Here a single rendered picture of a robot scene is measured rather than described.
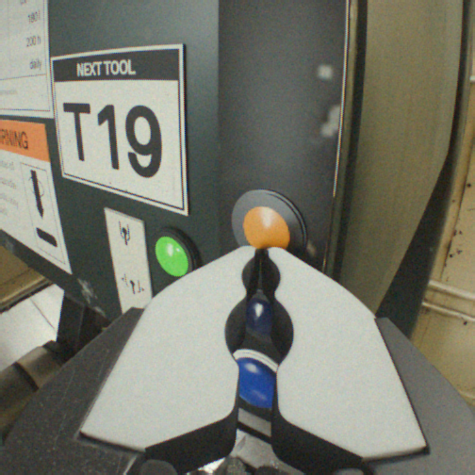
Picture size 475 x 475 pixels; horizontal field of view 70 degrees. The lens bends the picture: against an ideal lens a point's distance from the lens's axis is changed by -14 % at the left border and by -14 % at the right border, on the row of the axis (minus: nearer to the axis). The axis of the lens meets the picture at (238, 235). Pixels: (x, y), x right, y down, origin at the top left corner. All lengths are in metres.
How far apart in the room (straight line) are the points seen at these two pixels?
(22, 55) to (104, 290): 0.16
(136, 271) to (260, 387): 0.09
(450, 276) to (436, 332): 0.23
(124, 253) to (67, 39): 0.12
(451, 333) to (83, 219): 1.31
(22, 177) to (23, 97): 0.06
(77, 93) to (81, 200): 0.06
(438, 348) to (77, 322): 1.24
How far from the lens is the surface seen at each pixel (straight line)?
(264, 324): 0.16
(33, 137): 0.26
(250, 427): 1.04
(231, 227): 0.15
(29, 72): 0.25
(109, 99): 0.18
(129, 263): 0.21
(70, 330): 0.50
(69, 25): 0.21
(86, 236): 0.24
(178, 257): 0.17
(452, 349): 1.47
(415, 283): 0.92
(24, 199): 0.30
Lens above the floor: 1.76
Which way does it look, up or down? 28 degrees down
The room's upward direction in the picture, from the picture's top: 1 degrees clockwise
